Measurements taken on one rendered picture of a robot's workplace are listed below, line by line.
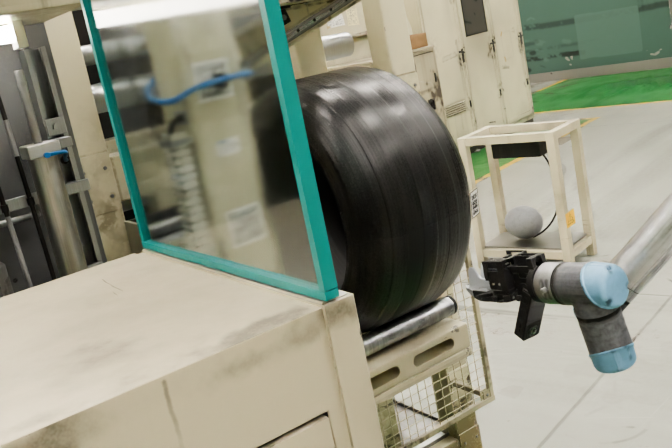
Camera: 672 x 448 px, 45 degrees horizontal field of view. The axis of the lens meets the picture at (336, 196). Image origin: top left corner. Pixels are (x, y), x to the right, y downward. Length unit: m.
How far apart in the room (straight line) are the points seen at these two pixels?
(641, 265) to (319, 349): 0.78
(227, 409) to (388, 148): 0.83
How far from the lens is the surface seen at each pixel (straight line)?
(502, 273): 1.53
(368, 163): 1.56
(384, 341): 1.75
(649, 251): 1.54
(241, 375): 0.87
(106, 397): 0.83
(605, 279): 1.39
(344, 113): 1.61
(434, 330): 1.86
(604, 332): 1.44
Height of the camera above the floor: 1.57
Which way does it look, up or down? 12 degrees down
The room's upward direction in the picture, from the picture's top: 11 degrees counter-clockwise
